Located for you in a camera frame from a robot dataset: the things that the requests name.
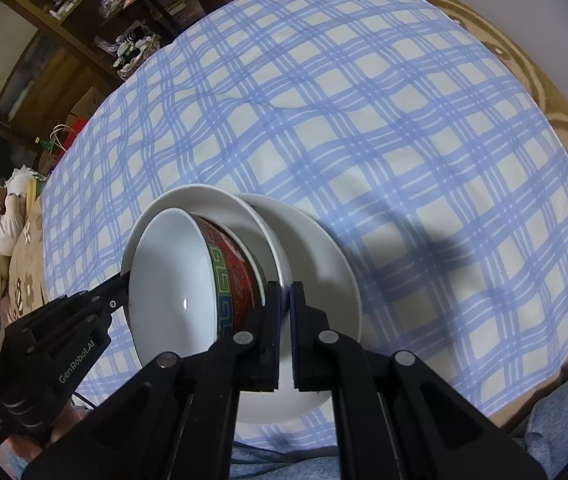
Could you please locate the green bottle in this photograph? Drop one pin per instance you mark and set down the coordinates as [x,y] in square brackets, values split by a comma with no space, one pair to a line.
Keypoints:
[41,144]

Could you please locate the red paper bag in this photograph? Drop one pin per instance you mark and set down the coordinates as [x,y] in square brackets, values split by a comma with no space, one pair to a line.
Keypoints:
[76,127]

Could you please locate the white cherry print plate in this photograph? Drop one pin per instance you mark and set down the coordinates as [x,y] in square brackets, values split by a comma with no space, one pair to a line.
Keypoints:
[324,270]

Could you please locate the large red patterned bowl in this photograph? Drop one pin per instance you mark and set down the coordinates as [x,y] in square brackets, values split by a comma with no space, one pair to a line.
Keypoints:
[224,205]

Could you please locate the lace trimmed basket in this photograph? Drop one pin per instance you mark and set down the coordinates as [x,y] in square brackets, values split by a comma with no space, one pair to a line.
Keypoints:
[134,50]

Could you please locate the large cardboard box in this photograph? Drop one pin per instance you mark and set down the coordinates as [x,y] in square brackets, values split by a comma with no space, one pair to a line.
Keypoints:
[89,105]

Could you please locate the white plush toy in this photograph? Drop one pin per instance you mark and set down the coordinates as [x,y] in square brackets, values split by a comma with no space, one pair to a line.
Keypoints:
[4,220]

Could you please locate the wooden shelf cabinet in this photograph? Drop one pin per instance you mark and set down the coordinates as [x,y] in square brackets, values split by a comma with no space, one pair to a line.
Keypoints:
[64,30]

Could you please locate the person's left hand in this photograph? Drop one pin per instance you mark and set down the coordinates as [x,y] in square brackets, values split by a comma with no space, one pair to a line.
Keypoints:
[71,422]

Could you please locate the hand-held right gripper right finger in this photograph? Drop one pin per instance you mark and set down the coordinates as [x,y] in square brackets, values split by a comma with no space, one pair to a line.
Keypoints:
[295,335]

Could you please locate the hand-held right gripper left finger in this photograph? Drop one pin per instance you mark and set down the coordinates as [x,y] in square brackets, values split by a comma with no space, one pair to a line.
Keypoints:
[275,335]

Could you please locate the blue plaid cloth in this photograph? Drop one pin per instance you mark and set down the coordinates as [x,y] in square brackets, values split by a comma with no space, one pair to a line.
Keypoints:
[364,135]

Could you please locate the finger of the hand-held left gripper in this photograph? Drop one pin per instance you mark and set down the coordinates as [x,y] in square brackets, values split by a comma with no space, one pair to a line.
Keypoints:
[89,291]
[79,355]

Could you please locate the small red patterned bowl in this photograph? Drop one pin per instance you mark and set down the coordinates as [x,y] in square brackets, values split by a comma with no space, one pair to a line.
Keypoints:
[169,285]

